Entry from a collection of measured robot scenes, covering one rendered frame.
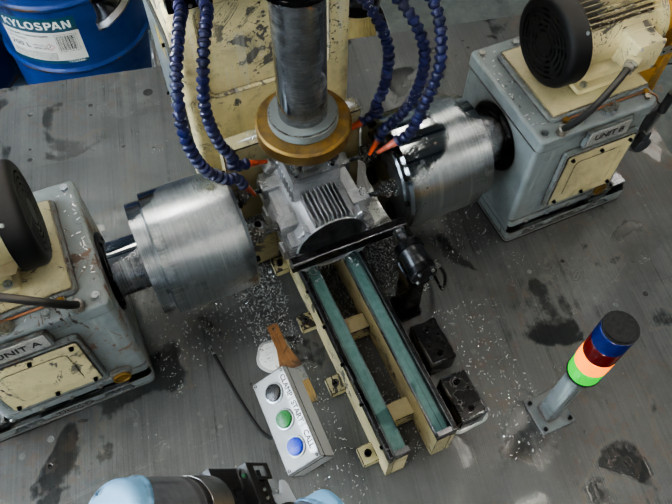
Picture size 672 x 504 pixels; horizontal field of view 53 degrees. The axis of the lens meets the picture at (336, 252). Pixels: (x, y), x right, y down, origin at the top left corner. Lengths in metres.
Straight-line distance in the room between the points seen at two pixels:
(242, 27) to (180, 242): 0.42
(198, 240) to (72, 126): 0.81
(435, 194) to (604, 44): 0.42
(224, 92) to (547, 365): 0.90
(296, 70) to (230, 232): 0.33
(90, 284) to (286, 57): 0.51
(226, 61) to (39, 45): 1.55
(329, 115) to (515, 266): 0.64
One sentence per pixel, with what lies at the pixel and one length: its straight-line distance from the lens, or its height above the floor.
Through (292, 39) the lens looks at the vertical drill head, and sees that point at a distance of 1.10.
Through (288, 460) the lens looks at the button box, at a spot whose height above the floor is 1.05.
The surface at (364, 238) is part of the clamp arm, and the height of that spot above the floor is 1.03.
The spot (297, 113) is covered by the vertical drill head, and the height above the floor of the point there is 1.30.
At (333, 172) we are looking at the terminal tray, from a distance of 1.34.
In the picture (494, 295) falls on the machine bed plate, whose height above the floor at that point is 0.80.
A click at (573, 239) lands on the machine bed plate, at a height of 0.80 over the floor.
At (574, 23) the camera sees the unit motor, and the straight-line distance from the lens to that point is 1.37.
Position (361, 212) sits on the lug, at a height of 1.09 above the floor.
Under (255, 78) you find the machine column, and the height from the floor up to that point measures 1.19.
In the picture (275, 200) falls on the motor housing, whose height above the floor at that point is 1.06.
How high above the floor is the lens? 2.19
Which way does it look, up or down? 59 degrees down
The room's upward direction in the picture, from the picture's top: 1 degrees clockwise
